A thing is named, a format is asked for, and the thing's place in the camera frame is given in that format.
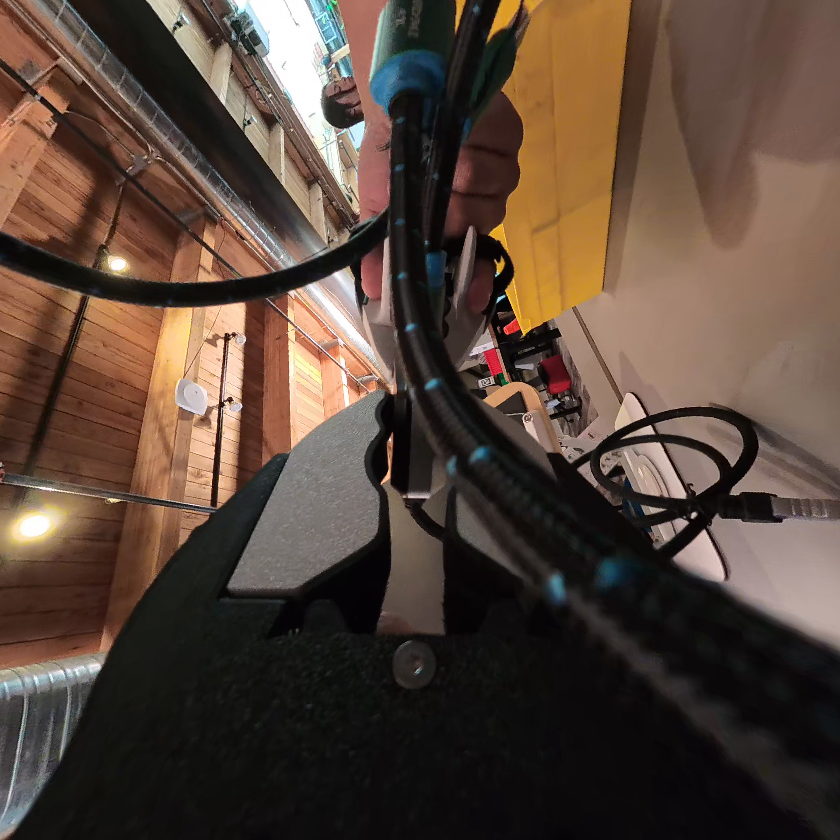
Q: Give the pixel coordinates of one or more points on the person's right hand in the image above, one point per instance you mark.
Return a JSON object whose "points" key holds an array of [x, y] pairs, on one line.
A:
{"points": [[485, 164]]}

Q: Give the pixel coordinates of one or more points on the ceiling spot lamp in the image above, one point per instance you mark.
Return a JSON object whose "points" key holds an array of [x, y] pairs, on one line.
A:
{"points": [[117, 264], [33, 525]]}

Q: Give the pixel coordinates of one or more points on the yellow bin with black divider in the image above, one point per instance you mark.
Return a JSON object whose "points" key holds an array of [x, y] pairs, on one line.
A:
{"points": [[564, 131]]}

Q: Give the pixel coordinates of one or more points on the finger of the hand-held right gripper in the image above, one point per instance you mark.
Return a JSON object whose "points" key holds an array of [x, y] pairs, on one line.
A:
{"points": [[467, 269], [379, 334]]}

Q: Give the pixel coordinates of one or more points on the orange traffic cone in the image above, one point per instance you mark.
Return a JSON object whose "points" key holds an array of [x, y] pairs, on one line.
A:
{"points": [[512, 326]]}

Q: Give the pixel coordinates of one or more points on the silver spiral air duct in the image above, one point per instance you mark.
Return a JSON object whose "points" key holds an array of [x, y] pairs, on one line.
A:
{"points": [[39, 722]]}

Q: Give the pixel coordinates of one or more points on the black pole with spotlights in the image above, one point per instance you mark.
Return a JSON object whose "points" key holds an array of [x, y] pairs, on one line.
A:
{"points": [[218, 426]]}

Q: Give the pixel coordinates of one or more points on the white round ceiling device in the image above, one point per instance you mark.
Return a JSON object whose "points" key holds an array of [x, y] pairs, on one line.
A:
{"points": [[191, 397]]}

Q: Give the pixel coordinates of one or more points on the person's right forearm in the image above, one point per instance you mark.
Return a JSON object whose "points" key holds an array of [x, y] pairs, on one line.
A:
{"points": [[358, 52]]}

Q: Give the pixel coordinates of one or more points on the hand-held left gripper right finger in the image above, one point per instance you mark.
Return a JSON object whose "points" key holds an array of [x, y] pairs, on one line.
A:
{"points": [[479, 538]]}

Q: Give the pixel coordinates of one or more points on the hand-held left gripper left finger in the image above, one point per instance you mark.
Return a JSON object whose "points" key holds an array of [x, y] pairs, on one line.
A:
{"points": [[315, 512]]}

